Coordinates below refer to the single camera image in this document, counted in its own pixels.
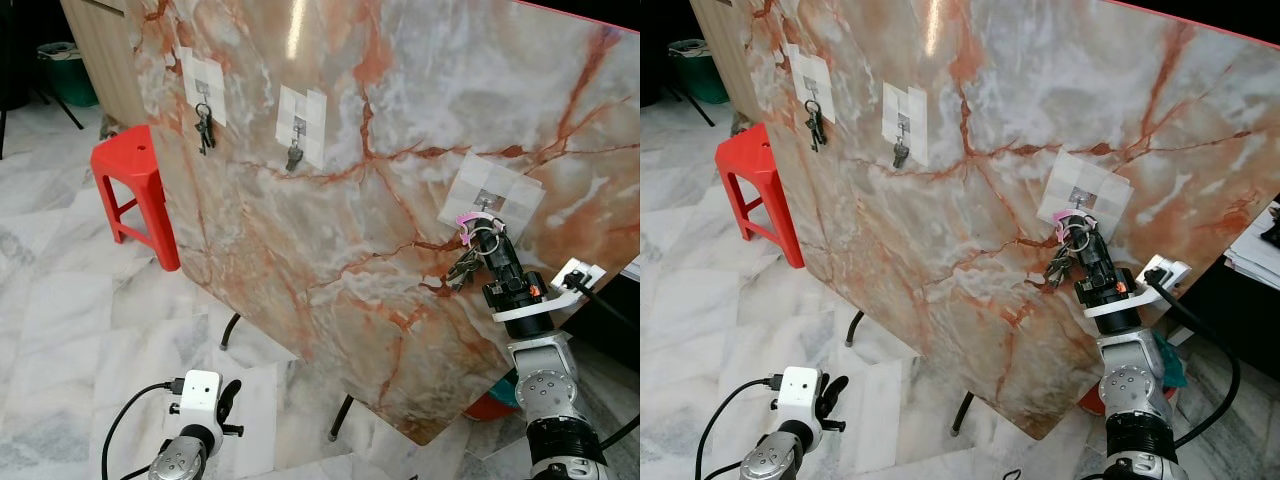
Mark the key bunch with pink carabiner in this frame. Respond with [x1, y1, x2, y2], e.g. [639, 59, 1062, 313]
[445, 211, 507, 294]
[1043, 208, 1101, 291]

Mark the metal hook on white tape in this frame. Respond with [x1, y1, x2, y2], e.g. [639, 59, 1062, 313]
[180, 47, 229, 129]
[275, 85, 329, 170]
[440, 150, 547, 234]
[787, 43, 835, 126]
[882, 82, 931, 168]
[1038, 150, 1136, 229]

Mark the orange marble pattern board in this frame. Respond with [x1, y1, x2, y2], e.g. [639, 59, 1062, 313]
[128, 0, 641, 447]
[738, 0, 1280, 441]

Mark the white paper stack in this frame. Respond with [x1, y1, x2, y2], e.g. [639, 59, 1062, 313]
[1222, 205, 1280, 293]

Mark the black tripod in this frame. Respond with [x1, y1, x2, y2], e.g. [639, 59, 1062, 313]
[665, 85, 717, 129]
[30, 80, 86, 131]

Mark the red plastic stool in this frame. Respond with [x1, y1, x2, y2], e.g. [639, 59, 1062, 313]
[90, 125, 182, 273]
[715, 122, 806, 269]

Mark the green bin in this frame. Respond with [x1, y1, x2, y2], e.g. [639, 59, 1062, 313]
[38, 41, 100, 108]
[668, 38, 731, 105]

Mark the light wooden cabinet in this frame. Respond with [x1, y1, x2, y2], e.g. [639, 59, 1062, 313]
[690, 0, 763, 121]
[60, 0, 153, 129]

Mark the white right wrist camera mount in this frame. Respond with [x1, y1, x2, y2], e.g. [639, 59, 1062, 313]
[491, 257, 607, 324]
[1085, 255, 1193, 321]

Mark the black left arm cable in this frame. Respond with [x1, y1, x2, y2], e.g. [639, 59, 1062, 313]
[100, 382, 183, 480]
[695, 377, 783, 480]

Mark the dark key bunch on ring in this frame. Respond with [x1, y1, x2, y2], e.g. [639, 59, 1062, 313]
[804, 98, 827, 153]
[193, 100, 217, 157]

